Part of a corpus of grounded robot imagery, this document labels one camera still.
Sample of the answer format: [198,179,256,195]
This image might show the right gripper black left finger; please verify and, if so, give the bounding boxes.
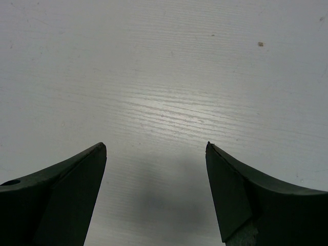
[1,142,107,245]

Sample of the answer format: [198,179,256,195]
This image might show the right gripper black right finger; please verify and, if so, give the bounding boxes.
[206,143,327,245]

